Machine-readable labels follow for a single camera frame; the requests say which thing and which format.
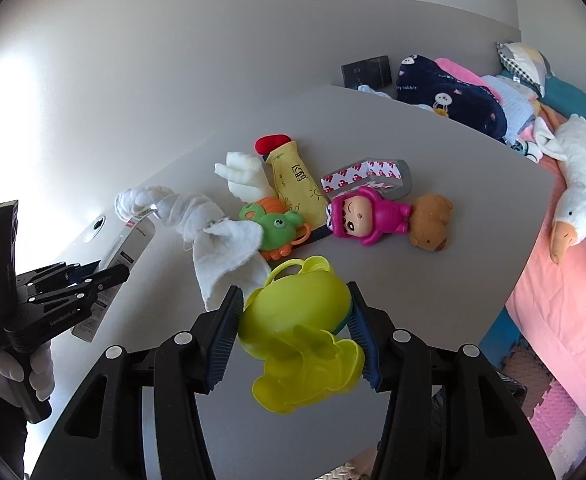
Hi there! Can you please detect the pink doll figure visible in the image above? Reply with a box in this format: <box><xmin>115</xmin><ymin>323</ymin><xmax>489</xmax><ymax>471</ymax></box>
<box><xmin>327</xmin><ymin>185</ymin><xmax>414</xmax><ymax>247</ymax></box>

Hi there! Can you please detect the yellow-green plastic toy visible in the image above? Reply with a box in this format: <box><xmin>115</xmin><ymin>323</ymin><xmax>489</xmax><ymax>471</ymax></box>
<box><xmin>237</xmin><ymin>255</ymin><xmax>366</xmax><ymax>415</ymax></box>

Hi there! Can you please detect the navy printed blanket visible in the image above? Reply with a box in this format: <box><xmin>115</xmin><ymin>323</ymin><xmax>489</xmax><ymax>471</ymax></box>
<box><xmin>395</xmin><ymin>53</ymin><xmax>508</xmax><ymax>141</ymax></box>

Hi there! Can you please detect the black white product card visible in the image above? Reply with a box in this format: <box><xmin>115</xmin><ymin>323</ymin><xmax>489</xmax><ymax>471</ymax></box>
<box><xmin>72</xmin><ymin>215</ymin><xmax>154</xmax><ymax>342</ymax></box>

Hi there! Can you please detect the black box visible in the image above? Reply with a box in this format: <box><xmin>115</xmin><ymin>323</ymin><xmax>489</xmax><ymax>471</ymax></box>
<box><xmin>341</xmin><ymin>53</ymin><xmax>391</xmax><ymax>88</ymax></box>

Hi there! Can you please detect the light blue blanket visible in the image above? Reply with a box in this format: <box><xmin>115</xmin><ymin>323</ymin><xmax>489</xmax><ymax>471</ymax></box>
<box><xmin>480</xmin><ymin>74</ymin><xmax>541</xmax><ymax>146</ymax></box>

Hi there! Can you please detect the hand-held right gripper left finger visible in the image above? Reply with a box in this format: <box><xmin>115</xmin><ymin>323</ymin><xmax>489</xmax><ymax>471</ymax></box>
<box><xmin>30</xmin><ymin>285</ymin><xmax>246</xmax><ymax>480</ymax></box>

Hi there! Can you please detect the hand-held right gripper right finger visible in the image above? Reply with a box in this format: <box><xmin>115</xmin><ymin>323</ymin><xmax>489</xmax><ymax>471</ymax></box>
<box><xmin>345</xmin><ymin>281</ymin><xmax>558</xmax><ymax>480</ymax></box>

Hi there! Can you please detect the patchwork pillow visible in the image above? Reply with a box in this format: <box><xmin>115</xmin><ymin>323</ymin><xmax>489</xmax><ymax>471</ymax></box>
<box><xmin>496</xmin><ymin>41</ymin><xmax>554</xmax><ymax>98</ymax></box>

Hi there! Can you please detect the green frog toy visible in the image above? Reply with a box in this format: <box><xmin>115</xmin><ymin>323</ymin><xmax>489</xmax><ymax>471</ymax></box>
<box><xmin>238</xmin><ymin>196</ymin><xmax>314</xmax><ymax>262</ymax></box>

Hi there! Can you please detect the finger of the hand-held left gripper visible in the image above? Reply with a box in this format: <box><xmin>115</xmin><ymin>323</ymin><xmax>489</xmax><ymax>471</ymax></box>
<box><xmin>20</xmin><ymin>261</ymin><xmax>104</xmax><ymax>291</ymax></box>
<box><xmin>28</xmin><ymin>265</ymin><xmax>131</xmax><ymax>311</ymax></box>

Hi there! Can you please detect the round cable grommet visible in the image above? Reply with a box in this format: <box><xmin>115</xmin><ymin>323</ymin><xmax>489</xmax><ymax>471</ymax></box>
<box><xmin>85</xmin><ymin>215</ymin><xmax>106</xmax><ymax>243</ymax></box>

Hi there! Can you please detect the pink fleece blanket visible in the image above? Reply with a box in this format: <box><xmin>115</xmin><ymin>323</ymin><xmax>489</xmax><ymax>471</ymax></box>
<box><xmin>433</xmin><ymin>57</ymin><xmax>504</xmax><ymax>106</ymax></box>

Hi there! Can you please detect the white goose plush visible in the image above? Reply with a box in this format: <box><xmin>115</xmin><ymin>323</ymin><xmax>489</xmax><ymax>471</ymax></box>
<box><xmin>532</xmin><ymin>113</ymin><xmax>586</xmax><ymax>266</ymax></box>

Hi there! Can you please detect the teal cushion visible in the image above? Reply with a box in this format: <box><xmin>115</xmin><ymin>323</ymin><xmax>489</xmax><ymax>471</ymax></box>
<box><xmin>500</xmin><ymin>67</ymin><xmax>586</xmax><ymax>133</ymax></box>

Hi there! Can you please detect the mustard yellow packet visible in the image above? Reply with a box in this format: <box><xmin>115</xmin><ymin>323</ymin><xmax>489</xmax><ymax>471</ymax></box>
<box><xmin>265</xmin><ymin>141</ymin><xmax>331</xmax><ymax>228</ymax></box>

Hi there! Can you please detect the large white cloth rag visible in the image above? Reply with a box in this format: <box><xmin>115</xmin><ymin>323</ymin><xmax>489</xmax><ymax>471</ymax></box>
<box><xmin>114</xmin><ymin>186</ymin><xmax>272</xmax><ymax>312</ymax></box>

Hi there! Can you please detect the person's left hand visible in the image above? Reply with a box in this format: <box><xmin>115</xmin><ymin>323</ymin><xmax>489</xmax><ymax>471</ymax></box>
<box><xmin>0</xmin><ymin>342</ymin><xmax>55</xmax><ymax>403</ymax></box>

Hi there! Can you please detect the brown bear toy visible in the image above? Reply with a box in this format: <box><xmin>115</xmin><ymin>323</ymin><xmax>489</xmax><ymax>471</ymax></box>
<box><xmin>409</xmin><ymin>193</ymin><xmax>454</xmax><ymax>252</ymax></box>

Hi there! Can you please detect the white printed blanket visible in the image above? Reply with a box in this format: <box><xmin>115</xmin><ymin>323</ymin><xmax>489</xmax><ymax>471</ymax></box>
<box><xmin>510</xmin><ymin>125</ymin><xmax>544</xmax><ymax>163</ymax></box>

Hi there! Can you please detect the bed with pink sheet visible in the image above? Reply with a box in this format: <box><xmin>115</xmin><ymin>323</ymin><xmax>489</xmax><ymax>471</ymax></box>
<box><xmin>478</xmin><ymin>100</ymin><xmax>586</xmax><ymax>436</ymax></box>

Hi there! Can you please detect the small white cloth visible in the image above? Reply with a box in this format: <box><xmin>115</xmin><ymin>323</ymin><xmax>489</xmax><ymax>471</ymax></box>
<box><xmin>214</xmin><ymin>151</ymin><xmax>274</xmax><ymax>204</ymax></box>

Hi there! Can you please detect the small light blue cloth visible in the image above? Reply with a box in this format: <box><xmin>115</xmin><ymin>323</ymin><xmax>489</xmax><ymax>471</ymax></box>
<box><xmin>357</xmin><ymin>84</ymin><xmax>394</xmax><ymax>100</ymax></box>

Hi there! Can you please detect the beige desk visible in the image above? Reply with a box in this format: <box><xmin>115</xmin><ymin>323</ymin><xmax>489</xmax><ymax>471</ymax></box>
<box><xmin>23</xmin><ymin>85</ymin><xmax>558</xmax><ymax>480</ymax></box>

